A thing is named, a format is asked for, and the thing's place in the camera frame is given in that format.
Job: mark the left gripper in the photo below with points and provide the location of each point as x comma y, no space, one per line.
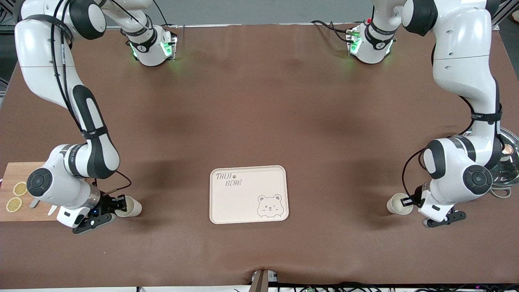
416,199

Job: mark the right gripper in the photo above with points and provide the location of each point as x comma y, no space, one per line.
107,203

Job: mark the white IKEA cup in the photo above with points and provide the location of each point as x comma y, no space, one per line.
395,205
134,207

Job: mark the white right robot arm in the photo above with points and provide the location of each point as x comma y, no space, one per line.
40,52

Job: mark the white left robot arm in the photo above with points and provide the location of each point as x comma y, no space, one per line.
462,61

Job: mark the white plastic knife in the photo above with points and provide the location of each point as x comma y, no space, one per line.
52,211

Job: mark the grey plastic knife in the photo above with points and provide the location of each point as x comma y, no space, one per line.
34,204

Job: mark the sage green electric cooking pot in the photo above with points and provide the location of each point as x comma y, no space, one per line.
500,194

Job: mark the dried lemon slice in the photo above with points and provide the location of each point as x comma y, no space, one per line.
14,204
19,189

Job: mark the glass pot lid copper knob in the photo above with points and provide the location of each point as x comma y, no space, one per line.
511,170

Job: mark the wooden cutting board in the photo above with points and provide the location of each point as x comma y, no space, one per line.
8,217

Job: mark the cream tray with bear print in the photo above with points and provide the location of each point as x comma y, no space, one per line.
243,202

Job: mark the white power strip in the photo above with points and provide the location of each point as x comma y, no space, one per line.
272,277

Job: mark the brown table mat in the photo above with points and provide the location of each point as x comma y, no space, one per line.
243,101

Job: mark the aluminium frame profile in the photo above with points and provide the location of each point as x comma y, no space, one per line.
6,28
505,16

